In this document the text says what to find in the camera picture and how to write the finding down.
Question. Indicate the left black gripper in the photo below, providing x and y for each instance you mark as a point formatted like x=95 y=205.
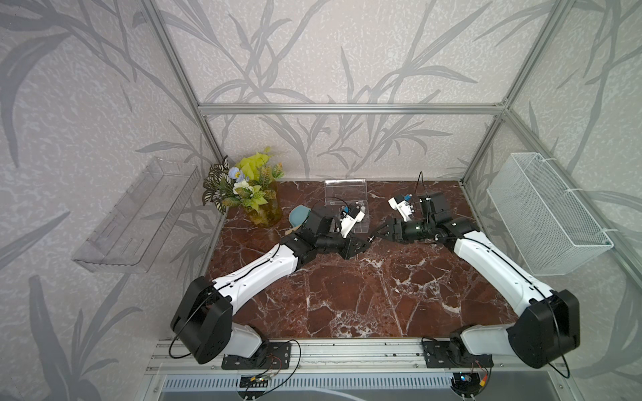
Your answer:
x=350 y=244

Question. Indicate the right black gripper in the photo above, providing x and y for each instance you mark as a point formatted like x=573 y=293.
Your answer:
x=392 y=225

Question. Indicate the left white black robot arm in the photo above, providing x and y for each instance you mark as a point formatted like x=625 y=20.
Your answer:
x=204 y=323

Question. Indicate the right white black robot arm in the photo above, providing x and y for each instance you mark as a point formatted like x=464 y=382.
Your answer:
x=548 y=324

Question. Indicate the clear acrylic lipstick organizer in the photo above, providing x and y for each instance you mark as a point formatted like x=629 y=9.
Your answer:
x=339 y=193

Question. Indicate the teal toy shovel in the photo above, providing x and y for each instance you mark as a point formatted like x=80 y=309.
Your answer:
x=298 y=215

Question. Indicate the artificial flowers in yellow vase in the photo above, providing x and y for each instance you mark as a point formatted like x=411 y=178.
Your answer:
x=250 y=185

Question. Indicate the left electronics board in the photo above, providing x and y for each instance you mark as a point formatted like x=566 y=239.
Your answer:
x=254 y=382

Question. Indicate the electronics board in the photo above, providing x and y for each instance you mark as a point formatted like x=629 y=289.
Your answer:
x=468 y=386
x=254 y=382

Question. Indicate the right electronics board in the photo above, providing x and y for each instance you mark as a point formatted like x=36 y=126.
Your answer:
x=468 y=386

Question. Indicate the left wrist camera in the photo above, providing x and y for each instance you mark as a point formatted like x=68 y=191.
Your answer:
x=350 y=217

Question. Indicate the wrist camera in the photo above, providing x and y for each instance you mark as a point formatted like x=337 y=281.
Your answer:
x=403 y=205
x=350 y=217

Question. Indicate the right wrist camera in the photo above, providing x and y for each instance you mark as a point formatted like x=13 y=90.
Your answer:
x=403 y=205

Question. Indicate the white wire mesh basket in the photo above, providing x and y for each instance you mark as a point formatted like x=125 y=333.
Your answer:
x=552 y=229

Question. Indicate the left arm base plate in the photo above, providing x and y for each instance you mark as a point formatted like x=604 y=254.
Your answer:
x=256 y=352

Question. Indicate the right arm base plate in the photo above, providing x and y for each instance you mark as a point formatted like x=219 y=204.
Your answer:
x=451 y=353

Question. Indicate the clear plastic wall shelf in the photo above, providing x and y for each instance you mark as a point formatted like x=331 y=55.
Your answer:
x=132 y=235

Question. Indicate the aluminium front rail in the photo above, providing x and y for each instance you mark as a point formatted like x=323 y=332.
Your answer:
x=376 y=355

